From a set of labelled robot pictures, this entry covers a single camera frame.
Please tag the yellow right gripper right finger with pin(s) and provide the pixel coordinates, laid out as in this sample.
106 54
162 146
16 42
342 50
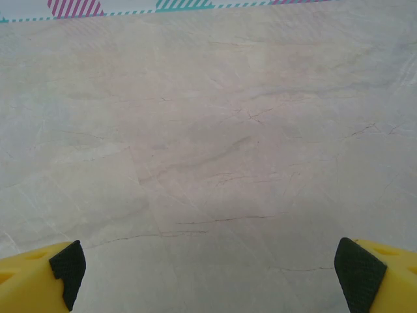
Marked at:
391 280

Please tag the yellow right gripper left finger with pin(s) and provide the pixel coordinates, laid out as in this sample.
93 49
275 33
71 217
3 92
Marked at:
29 283

